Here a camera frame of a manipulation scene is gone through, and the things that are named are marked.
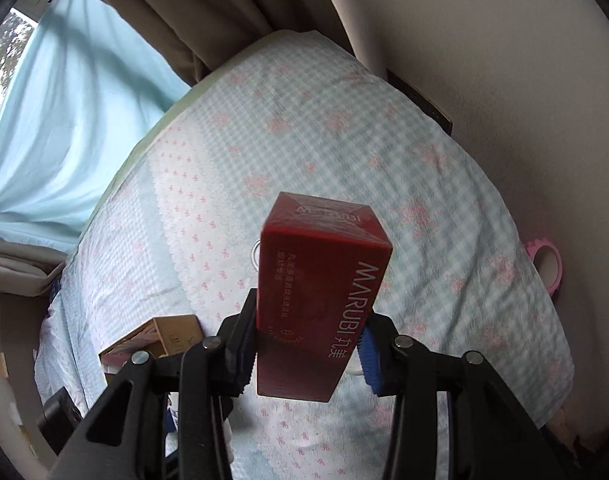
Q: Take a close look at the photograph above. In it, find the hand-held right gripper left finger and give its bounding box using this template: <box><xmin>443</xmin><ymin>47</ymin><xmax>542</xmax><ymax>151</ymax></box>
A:
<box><xmin>53</xmin><ymin>287</ymin><xmax>259</xmax><ymax>480</ymax></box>

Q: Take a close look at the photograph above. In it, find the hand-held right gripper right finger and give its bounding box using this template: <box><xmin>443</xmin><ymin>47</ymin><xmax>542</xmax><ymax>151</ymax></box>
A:
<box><xmin>361</xmin><ymin>312</ymin><xmax>555</xmax><ymax>480</ymax></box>

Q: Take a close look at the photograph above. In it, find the red rectangular box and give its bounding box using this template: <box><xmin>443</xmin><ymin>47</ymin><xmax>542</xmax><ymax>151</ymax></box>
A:
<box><xmin>256</xmin><ymin>191</ymin><xmax>393</xmax><ymax>403</ymax></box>

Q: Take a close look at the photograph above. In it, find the brown cardboard box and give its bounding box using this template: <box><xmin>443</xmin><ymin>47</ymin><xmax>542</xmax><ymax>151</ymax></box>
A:
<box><xmin>99</xmin><ymin>314</ymin><xmax>205</xmax><ymax>386</ymax></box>

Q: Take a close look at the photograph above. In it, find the checkered floral bed sheet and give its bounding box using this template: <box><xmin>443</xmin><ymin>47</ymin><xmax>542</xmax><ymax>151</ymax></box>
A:
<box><xmin>34</xmin><ymin>30</ymin><xmax>574</xmax><ymax>480</ymax></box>

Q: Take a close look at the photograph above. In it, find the black device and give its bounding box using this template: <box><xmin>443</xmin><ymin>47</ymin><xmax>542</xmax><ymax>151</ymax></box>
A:
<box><xmin>38</xmin><ymin>387</ymin><xmax>85</xmax><ymax>453</ymax></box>

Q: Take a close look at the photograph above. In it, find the light blue curtain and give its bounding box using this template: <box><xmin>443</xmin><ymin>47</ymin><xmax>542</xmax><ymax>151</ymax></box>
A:
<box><xmin>0</xmin><ymin>0</ymin><xmax>191</xmax><ymax>256</ymax></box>

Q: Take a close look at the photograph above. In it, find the beige curtain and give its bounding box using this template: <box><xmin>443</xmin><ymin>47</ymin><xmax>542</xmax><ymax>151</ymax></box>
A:
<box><xmin>87</xmin><ymin>0</ymin><xmax>355</xmax><ymax>83</ymax></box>

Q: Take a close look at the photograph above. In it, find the dark wooden bed frame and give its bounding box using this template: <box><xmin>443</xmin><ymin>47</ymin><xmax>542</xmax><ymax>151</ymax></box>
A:
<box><xmin>386</xmin><ymin>71</ymin><xmax>453</xmax><ymax>136</ymax></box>

